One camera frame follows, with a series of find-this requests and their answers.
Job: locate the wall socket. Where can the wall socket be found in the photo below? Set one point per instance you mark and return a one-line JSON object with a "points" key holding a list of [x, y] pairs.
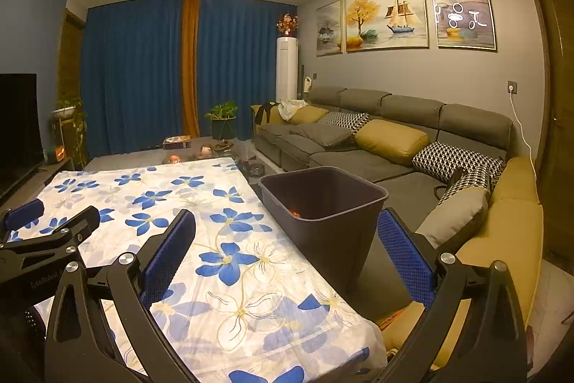
{"points": [[512, 87]]}

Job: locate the grey coffee table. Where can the grey coffee table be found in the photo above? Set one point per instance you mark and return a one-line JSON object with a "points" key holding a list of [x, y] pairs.
{"points": [[134, 152]]}

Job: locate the black white patterned cushion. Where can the black white patterned cushion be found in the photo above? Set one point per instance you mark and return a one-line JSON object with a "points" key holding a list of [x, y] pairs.
{"points": [[345, 122], [453, 158]]}

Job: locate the tree and sailboat painting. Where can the tree and sailboat painting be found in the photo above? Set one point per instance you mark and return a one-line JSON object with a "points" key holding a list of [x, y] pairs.
{"points": [[385, 15]]}

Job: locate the orange packet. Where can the orange packet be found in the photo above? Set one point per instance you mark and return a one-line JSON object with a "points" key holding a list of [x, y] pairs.
{"points": [[399, 318]]}

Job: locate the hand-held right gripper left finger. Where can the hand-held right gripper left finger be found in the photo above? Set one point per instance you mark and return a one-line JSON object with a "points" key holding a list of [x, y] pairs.
{"points": [[172, 255]]}

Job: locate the houndstooth cushion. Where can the houndstooth cushion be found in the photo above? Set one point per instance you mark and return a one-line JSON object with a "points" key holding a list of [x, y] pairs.
{"points": [[471, 185]]}

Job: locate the artificial flower arrangement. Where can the artificial flower arrangement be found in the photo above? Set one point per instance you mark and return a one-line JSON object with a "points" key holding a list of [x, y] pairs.
{"points": [[286, 25]]}

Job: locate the small yellow cushion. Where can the small yellow cushion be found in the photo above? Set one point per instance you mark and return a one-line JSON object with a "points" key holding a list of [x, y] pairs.
{"points": [[309, 114]]}

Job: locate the printed flat box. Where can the printed flat box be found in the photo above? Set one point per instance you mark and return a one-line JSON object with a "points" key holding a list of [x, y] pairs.
{"points": [[177, 142]]}

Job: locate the white standing air conditioner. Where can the white standing air conditioner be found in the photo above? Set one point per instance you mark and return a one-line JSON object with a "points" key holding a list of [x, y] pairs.
{"points": [[287, 69]]}

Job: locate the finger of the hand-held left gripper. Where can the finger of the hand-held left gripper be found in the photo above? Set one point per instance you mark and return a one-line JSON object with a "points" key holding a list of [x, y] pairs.
{"points": [[80, 226], [24, 218]]}

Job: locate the black flat television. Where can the black flat television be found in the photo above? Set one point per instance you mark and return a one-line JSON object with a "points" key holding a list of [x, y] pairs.
{"points": [[18, 127]]}

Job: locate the dark grey plastic bin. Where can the dark grey plastic bin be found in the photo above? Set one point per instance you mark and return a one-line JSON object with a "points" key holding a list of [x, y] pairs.
{"points": [[332, 239]]}

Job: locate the small toy figure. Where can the small toy figure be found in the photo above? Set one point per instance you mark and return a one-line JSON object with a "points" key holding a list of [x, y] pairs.
{"points": [[206, 152]]}

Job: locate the small orange toy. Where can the small orange toy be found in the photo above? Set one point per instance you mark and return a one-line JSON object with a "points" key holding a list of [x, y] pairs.
{"points": [[175, 159]]}

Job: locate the trailing potted plant on stand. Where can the trailing potted plant on stand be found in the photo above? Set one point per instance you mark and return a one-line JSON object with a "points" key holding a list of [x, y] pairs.
{"points": [[69, 114]]}

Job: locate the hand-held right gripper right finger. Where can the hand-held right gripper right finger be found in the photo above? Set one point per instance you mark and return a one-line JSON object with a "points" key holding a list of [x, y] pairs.
{"points": [[406, 257]]}

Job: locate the blue-grey framed painting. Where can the blue-grey framed painting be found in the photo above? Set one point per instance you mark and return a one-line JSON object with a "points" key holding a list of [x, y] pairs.
{"points": [[462, 8]]}

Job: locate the blue curtain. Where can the blue curtain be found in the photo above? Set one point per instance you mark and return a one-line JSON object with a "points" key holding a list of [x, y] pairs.
{"points": [[134, 78], [242, 64]]}

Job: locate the orange curtain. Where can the orange curtain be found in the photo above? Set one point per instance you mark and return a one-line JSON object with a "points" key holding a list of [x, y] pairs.
{"points": [[190, 64]]}

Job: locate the black clothing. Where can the black clothing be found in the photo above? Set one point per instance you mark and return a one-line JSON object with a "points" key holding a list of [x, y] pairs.
{"points": [[267, 113]]}

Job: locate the grey and yellow sofa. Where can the grey and yellow sofa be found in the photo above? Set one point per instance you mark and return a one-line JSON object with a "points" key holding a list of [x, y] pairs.
{"points": [[341, 158]]}

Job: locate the white clothing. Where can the white clothing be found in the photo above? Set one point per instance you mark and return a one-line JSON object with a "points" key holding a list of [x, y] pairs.
{"points": [[291, 108]]}

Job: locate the grey television cabinet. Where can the grey television cabinet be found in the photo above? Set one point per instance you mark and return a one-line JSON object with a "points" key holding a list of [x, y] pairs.
{"points": [[54, 172]]}

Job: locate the dark grey cushion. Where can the dark grey cushion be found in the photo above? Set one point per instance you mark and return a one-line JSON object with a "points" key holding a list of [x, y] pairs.
{"points": [[323, 135]]}

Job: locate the small grey framed painting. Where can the small grey framed painting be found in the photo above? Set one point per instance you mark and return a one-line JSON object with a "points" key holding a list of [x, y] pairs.
{"points": [[328, 31]]}

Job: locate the dark wooden room door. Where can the dark wooden room door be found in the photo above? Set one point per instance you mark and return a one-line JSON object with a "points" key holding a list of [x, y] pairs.
{"points": [[558, 96]]}

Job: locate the green potted plant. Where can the green potted plant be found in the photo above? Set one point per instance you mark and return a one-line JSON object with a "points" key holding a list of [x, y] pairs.
{"points": [[222, 118]]}

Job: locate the small white jug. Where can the small white jug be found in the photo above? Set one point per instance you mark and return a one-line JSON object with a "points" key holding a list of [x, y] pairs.
{"points": [[308, 84]]}

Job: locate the blue floral tablecloth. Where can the blue floral tablecloth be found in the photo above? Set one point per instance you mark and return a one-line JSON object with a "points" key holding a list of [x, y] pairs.
{"points": [[215, 275]]}

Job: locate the light grey cushion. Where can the light grey cushion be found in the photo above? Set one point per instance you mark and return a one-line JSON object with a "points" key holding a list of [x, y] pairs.
{"points": [[453, 217]]}

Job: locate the large yellow cushion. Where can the large yellow cushion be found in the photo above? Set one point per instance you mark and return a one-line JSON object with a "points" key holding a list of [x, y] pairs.
{"points": [[392, 140]]}

